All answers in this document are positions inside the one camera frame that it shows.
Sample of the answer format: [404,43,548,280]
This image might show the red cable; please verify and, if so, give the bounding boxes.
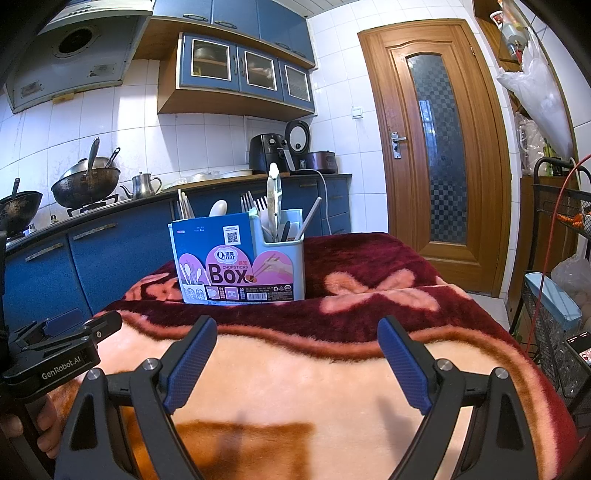
[526,154,591,365]

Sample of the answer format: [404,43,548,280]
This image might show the black air fryer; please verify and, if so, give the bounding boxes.
[249,134,289,175]

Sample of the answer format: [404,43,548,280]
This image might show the steel kettle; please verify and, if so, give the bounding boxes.
[119,172,163,200]

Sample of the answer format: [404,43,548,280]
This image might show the white plastic bag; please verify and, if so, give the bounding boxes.
[496,44,575,160]

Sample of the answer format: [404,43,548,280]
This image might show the grey range hood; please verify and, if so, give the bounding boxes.
[4,0,154,114]

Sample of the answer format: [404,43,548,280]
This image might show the steel ladle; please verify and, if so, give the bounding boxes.
[85,137,101,174]

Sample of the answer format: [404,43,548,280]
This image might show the white power cable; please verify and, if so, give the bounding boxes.
[314,170,333,236]

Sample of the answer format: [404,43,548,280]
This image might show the small black wok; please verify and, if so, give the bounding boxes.
[0,178,43,234]

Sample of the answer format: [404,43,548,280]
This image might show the large black wok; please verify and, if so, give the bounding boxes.
[51,161,122,208]

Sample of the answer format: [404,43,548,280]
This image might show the white-handled steel spoon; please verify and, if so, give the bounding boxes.
[295,196,323,241]

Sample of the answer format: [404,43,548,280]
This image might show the black wire rack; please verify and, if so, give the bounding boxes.
[508,157,591,416]

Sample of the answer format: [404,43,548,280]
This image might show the blue upper kitchen cabinets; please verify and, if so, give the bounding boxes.
[150,0,317,70]

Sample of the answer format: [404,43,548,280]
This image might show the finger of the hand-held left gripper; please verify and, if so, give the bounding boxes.
[69,310,123,346]
[44,315,86,337]

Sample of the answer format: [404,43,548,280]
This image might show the blue kitchen counter cabinets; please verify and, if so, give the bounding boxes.
[0,172,354,333]

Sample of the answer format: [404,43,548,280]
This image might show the gas stove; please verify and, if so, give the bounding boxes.
[65,194,120,217]

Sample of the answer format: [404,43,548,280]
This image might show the steel food tongs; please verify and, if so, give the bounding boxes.
[265,162,283,243]

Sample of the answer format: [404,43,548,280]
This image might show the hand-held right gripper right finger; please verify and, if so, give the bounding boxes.
[377,315,540,480]

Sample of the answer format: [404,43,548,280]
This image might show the wooden wall shelf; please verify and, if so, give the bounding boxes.
[473,0,541,75]

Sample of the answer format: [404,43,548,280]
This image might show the wooden door with glass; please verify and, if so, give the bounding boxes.
[358,18,512,298]

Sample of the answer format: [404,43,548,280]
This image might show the clear bag of eggs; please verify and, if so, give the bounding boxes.
[549,253,591,333]

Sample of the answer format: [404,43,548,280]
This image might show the red floral fleece blanket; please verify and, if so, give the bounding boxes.
[46,232,580,480]

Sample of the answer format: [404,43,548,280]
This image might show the rice cooker with open lid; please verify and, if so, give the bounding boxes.
[285,120,338,175]

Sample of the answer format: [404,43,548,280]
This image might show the clear container with blue lid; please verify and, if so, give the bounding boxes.
[524,271,583,352]

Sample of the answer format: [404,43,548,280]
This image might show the glass-door wall cabinet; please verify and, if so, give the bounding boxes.
[157,31,319,121]

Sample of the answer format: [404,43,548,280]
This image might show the person's left hand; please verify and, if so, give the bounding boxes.
[0,396,62,459]

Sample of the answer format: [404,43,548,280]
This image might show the smartphone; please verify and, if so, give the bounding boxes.
[566,330,591,370]

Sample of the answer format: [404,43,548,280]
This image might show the blue utensil holder box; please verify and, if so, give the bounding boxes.
[167,209,305,304]

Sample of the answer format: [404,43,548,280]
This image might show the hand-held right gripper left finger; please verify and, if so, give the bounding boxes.
[54,315,219,480]

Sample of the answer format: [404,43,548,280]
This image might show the white plastic fork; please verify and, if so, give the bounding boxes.
[255,196,273,243]

